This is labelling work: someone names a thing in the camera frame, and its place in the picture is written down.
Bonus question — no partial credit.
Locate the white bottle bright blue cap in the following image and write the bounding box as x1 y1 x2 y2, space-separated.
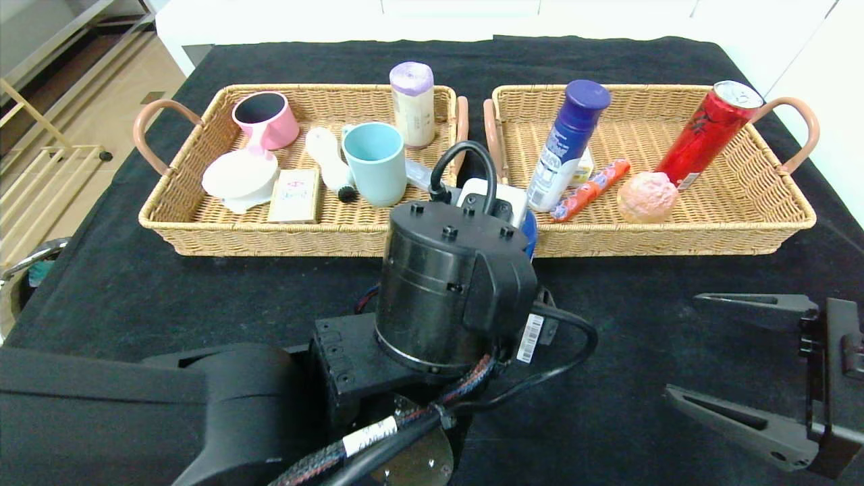
520 211 539 263

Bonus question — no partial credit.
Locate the indigo capped drink bottle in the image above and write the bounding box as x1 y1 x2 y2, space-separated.
525 80 612 213

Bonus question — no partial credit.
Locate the tall red drink can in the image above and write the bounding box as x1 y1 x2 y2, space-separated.
653 81 764 192

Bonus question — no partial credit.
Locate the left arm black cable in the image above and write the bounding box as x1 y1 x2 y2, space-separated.
270 140 599 486

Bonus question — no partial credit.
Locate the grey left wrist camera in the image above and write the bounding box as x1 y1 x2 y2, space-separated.
458 179 529 229

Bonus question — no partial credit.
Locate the small white milk carton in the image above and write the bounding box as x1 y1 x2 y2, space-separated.
570 147 596 188

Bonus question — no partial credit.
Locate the cream card box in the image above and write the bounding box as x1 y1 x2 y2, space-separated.
268 169 321 224

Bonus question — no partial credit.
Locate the light wooden rack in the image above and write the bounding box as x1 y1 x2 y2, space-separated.
0 78 112 244

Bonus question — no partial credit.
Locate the pink round bun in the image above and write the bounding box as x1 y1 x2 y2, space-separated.
616 171 678 225

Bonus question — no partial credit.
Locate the pink mug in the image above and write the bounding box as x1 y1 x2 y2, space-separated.
232 91 302 159

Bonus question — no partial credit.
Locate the wicker basket holding food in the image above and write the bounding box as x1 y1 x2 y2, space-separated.
483 84 821 259

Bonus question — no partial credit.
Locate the white brush black tip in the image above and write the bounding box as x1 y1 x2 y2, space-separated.
305 128 357 204

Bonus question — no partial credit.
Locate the grey metal shelf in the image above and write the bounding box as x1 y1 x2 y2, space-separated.
0 0 156 88

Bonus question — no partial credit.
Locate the wicker basket holding household items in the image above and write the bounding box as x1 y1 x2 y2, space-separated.
133 84 470 259

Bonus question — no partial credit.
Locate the orange sausage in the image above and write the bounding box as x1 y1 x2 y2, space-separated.
550 158 632 223

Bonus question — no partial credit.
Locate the teal mug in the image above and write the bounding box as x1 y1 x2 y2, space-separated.
341 121 408 208

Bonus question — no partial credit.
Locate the translucent grey toothbrush case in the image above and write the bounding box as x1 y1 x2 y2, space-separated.
405 159 436 193

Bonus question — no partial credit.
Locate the round metal rimmed bin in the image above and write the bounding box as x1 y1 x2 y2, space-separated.
0 236 72 338

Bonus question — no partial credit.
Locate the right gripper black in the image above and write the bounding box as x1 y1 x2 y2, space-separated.
663 292 864 480

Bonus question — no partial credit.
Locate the purple lid cylinder container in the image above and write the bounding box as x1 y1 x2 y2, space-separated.
389 62 436 150

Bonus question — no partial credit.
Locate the black table cloth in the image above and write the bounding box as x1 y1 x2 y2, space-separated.
0 35 864 486

